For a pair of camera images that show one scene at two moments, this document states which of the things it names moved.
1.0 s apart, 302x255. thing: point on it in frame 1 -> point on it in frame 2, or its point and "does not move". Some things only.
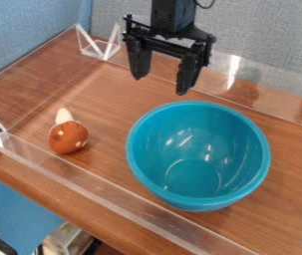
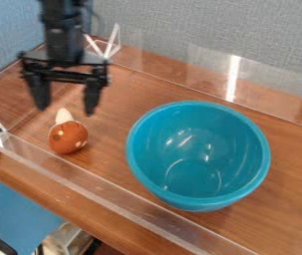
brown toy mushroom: x=68 y=134 does not move
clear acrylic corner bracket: x=99 y=48 does not move
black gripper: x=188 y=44 -> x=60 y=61
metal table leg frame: x=68 y=240 does not move
